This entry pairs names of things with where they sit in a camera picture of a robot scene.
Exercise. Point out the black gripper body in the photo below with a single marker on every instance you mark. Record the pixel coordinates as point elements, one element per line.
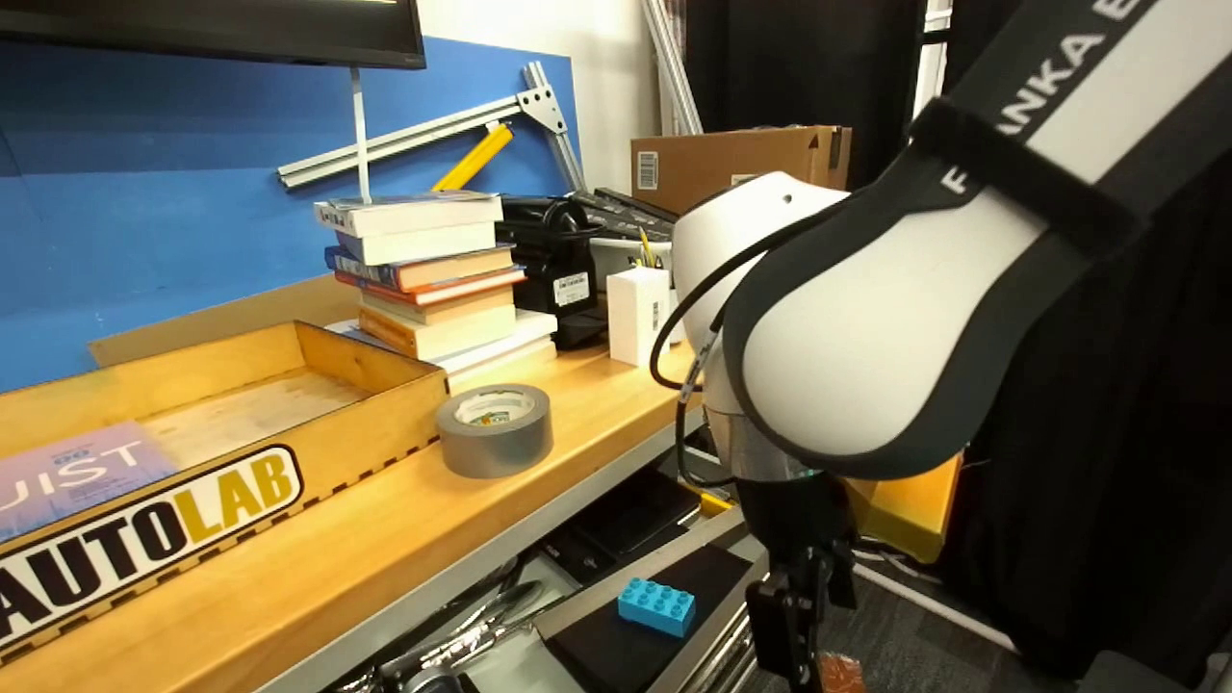
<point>806,532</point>

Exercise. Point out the blue lego brick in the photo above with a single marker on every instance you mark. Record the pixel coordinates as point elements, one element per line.
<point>657,605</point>

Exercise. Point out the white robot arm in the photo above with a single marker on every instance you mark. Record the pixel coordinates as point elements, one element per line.
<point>862,338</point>

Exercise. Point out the white small box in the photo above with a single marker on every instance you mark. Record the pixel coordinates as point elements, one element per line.
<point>635,310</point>

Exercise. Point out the large cardboard box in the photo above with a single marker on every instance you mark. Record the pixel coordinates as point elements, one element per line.
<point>680,170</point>

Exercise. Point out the stack of books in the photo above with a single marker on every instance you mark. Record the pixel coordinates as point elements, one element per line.
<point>437,283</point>

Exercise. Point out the yellow level bar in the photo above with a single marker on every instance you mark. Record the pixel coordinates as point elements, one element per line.
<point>473,158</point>

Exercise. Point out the wooden Autolab tray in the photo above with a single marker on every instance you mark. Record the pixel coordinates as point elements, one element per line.
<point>261,426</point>

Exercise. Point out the black monitor screen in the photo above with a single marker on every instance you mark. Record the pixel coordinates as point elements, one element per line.
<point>331,34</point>

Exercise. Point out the purple UIST booklet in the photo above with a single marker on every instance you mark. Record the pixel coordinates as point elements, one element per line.
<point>64,478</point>

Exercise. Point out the grey duct tape roll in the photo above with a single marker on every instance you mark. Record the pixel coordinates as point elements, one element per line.
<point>495,430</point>

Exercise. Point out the black device with handle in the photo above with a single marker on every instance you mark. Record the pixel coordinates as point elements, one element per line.
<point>550,249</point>

